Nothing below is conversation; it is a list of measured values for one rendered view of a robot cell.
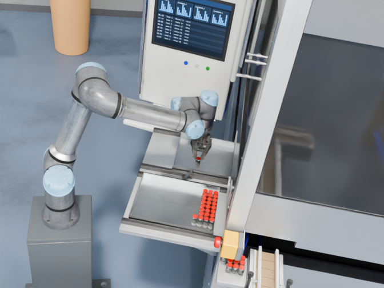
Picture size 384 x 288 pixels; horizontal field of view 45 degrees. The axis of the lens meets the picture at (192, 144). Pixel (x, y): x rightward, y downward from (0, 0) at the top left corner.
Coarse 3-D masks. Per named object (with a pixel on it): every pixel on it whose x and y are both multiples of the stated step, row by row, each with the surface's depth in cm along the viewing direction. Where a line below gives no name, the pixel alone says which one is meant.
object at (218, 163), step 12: (180, 144) 227; (216, 144) 231; (228, 144) 230; (180, 156) 220; (192, 156) 221; (216, 156) 224; (228, 156) 225; (180, 168) 209; (192, 168) 214; (204, 168) 216; (216, 168) 217; (228, 168) 218
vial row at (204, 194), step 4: (204, 192) 197; (204, 196) 194; (204, 200) 192; (204, 204) 191; (200, 208) 189; (204, 208) 190; (200, 212) 187; (204, 212) 189; (200, 216) 185; (200, 220) 184; (200, 224) 186
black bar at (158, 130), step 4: (156, 128) 232; (160, 128) 232; (156, 132) 232; (160, 132) 232; (164, 132) 231; (168, 132) 231; (172, 132) 231; (176, 132) 232; (180, 132) 232; (176, 136) 232
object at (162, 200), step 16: (144, 176) 204; (160, 176) 203; (144, 192) 198; (160, 192) 199; (176, 192) 201; (192, 192) 202; (144, 208) 191; (160, 208) 192; (176, 208) 193; (192, 208) 194; (160, 224) 183; (176, 224) 182
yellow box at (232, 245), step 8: (224, 232) 167; (232, 232) 167; (224, 240) 164; (232, 240) 164; (240, 240) 164; (224, 248) 163; (232, 248) 163; (240, 248) 162; (224, 256) 166; (232, 256) 165; (240, 256) 165
